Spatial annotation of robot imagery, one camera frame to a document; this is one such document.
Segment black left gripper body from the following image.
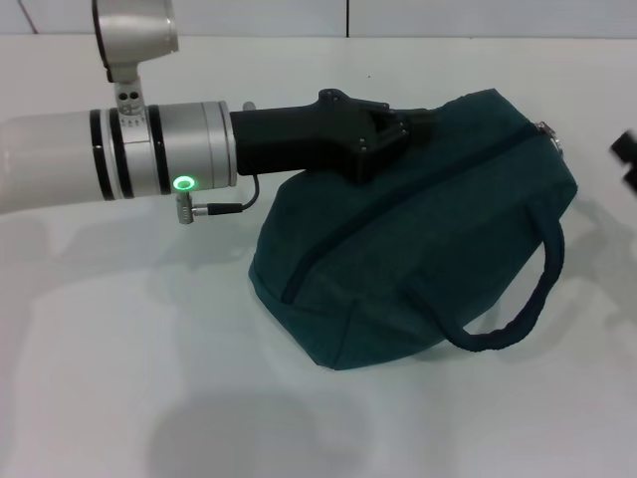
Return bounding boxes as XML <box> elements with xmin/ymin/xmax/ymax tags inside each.
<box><xmin>229</xmin><ymin>88</ymin><xmax>395</xmax><ymax>185</ymax></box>

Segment dark teal insulated bag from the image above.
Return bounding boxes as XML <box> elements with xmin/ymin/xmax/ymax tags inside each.
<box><xmin>247</xmin><ymin>88</ymin><xmax>579</xmax><ymax>372</ymax></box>

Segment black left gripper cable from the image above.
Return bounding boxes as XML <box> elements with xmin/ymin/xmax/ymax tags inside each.
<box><xmin>173</xmin><ymin>173</ymin><xmax>260</xmax><ymax>225</ymax></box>

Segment metal zipper pull ring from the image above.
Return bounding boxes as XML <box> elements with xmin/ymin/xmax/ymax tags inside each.
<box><xmin>534</xmin><ymin>120</ymin><xmax>563</xmax><ymax>155</ymax></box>

